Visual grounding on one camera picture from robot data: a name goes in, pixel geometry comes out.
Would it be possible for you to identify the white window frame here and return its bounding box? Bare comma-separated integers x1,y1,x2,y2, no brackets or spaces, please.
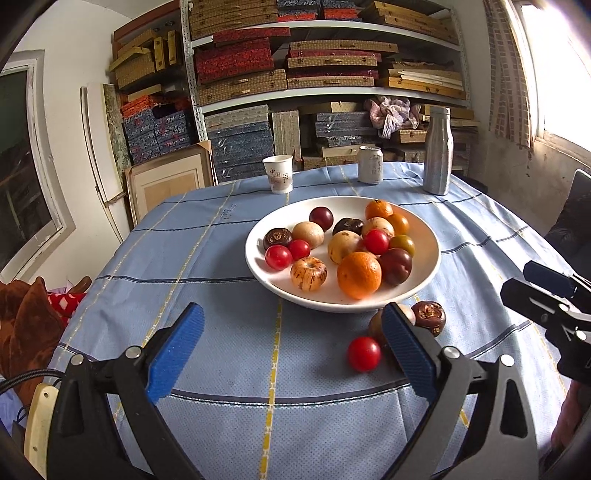
0,50,77,278

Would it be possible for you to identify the person's right hand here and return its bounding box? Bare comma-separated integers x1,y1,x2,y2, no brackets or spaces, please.
550,382,591,457

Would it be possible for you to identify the silver ribbed bottle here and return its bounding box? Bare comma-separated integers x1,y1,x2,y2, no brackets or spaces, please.
422,106,452,196

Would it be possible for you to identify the white metal shelving rack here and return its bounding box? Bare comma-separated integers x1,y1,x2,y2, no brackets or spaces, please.
180,0,474,185

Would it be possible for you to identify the dark purple plum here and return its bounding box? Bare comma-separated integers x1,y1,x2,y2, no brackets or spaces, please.
309,206,334,232

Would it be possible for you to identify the striped orange apple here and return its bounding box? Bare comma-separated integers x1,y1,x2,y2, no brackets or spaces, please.
290,257,328,292

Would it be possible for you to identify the bright window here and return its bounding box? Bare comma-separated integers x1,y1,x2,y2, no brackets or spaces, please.
508,0,591,153

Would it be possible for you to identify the white paper cup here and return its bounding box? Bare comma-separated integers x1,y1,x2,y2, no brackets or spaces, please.
262,155,294,195

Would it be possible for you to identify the long woven straw box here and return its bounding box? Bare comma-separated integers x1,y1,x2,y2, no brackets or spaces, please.
198,69,288,106

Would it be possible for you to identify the blue checked tablecloth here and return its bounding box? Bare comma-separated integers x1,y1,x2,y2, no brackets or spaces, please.
48,161,591,480

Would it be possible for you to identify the light wooden picture frame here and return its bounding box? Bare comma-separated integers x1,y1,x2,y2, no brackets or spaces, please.
124,141,218,227

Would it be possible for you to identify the greenish tan round fruit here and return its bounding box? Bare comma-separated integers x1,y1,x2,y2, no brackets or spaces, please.
368,303,416,352

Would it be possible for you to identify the white leaning board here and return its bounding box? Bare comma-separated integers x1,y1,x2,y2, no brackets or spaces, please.
81,85,130,241

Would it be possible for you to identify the pale lilac cloth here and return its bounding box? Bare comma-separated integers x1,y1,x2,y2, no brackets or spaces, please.
0,397,24,444

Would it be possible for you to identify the black braided cable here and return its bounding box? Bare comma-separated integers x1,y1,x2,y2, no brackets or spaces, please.
0,368,65,395

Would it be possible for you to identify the red white patterned cloth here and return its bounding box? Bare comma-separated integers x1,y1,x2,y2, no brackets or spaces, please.
46,291,88,319

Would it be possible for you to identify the large orange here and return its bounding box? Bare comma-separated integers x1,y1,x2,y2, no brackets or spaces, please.
337,250,383,300

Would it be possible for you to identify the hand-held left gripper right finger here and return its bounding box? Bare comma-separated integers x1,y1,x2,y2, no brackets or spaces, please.
381,302,540,480

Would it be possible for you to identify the beige checked curtain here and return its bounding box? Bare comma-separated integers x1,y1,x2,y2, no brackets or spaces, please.
484,0,539,148

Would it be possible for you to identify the black chair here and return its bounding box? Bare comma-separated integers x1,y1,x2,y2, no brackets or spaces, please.
545,168,591,273

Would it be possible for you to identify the white drink can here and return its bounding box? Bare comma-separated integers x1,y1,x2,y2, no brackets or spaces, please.
357,146,384,185

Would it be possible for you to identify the large tan round fruit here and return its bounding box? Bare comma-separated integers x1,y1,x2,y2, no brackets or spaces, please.
328,230,365,265

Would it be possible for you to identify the pile of blue floral boxes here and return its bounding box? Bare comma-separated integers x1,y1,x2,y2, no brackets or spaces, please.
121,95,195,164

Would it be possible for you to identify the stack of yellow woven boxes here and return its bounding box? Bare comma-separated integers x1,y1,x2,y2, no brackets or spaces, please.
108,28,183,90

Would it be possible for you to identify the small tangerine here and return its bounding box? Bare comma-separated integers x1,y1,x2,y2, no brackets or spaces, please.
365,199,394,221

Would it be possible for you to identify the stack of red fabric boxes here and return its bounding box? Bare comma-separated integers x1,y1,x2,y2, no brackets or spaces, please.
194,28,291,85

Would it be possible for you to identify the white oval plate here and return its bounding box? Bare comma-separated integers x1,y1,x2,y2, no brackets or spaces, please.
245,196,441,313

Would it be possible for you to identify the pink crumpled cloth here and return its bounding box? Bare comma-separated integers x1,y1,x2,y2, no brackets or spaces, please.
365,96,423,139

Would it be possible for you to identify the upright grey woven box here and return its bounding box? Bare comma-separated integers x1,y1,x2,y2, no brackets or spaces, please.
271,110,302,160

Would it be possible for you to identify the dark brown mangosteen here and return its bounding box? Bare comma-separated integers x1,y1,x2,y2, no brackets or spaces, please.
263,228,293,252
411,300,448,337
332,217,365,236

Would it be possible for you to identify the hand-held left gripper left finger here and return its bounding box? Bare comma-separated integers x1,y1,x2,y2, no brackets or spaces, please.
46,302,205,480

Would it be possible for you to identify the green marbled panel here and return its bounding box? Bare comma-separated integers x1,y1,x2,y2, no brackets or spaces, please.
102,84,132,171

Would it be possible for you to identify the stack of woven straw boxes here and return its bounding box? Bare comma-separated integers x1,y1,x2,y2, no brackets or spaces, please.
286,41,399,89

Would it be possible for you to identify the pale wooden flat box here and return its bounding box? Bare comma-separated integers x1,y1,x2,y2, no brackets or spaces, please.
302,143,370,171

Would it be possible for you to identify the stack of light wooden boxes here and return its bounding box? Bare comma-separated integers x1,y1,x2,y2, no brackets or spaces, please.
376,60,465,93

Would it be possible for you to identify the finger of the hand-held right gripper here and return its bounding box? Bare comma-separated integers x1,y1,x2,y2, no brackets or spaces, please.
523,260,591,301
500,277,575,326

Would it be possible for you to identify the stack of dark blue boxes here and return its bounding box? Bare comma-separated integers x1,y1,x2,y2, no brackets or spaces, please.
204,105,275,181
315,111,384,148

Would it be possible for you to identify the brown plush toy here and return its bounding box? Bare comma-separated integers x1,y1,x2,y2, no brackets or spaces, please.
0,276,93,407

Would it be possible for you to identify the dark red plum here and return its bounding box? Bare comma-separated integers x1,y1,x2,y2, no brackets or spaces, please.
379,248,413,287

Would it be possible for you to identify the yellow green small fruit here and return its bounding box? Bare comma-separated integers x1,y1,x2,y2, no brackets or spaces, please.
389,234,416,257

